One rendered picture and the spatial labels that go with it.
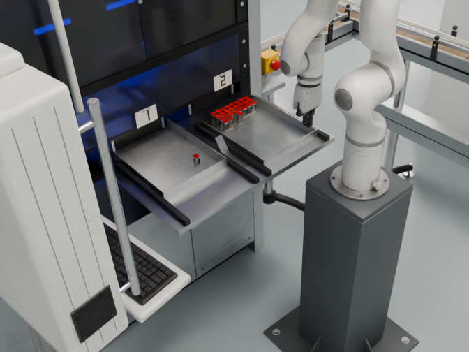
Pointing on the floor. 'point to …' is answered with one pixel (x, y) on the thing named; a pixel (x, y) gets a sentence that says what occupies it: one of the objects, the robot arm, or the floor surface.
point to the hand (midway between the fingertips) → (307, 120)
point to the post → (250, 84)
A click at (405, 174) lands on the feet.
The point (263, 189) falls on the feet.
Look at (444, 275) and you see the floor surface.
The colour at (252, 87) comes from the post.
